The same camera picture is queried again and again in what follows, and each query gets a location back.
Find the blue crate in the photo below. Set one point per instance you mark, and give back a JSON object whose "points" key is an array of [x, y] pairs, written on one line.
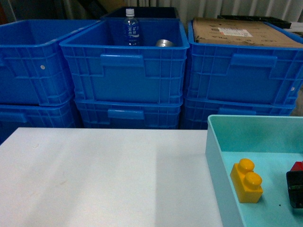
{"points": [[117, 115], [244, 74], [194, 111], [33, 69], [12, 117], [104, 68]]}

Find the blue crate bottom left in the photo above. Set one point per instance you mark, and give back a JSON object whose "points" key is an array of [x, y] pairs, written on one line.
{"points": [[12, 117]]}

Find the blue crate top middle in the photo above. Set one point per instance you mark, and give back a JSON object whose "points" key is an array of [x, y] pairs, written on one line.
{"points": [[104, 68]]}

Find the clear water bottle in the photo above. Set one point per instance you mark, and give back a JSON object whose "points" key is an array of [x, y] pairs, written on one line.
{"points": [[131, 28]]}

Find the metal bowl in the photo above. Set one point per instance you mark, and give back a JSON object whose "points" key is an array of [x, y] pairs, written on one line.
{"points": [[164, 43]]}

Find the blue crate bottom right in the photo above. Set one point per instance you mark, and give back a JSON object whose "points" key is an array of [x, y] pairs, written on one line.
{"points": [[194, 111]]}

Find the red toy block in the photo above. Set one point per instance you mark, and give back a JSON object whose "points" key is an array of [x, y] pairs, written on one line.
{"points": [[298, 166]]}

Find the blue crate top left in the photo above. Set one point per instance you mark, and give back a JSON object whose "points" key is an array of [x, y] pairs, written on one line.
{"points": [[33, 69]]}

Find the light blue plastic box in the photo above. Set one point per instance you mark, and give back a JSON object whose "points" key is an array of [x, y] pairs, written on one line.
{"points": [[274, 144]]}

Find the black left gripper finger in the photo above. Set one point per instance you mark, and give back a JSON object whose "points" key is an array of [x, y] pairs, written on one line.
{"points": [[295, 188]]}

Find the yellow toy block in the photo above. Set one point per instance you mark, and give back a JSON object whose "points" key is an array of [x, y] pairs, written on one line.
{"points": [[246, 182]]}

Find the blue crate bottom middle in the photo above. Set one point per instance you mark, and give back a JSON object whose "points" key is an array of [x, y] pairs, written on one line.
{"points": [[117, 115]]}

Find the brown cardboard box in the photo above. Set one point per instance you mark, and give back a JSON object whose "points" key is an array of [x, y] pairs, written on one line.
{"points": [[233, 32]]}

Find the white work table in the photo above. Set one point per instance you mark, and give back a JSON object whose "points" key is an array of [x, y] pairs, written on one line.
{"points": [[106, 178]]}

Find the blue crate top right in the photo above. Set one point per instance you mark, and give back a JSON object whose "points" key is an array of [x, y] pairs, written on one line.
{"points": [[244, 74]]}

